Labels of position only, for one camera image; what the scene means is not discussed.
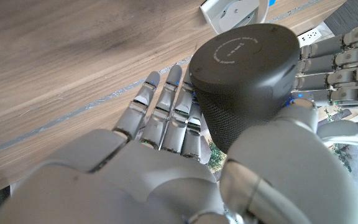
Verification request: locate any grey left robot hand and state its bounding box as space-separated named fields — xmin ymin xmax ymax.
xmin=290 ymin=21 xmax=358 ymax=147

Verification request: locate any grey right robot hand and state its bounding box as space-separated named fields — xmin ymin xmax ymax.
xmin=0 ymin=64 xmax=358 ymax=224

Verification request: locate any black cylindrical speaker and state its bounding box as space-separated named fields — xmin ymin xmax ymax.
xmin=188 ymin=23 xmax=301 ymax=154

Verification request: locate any white power strip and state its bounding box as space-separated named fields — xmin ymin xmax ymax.
xmin=296 ymin=27 xmax=323 ymax=47

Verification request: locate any white arched tape dispenser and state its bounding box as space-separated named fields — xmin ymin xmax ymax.
xmin=200 ymin=0 xmax=270 ymax=35

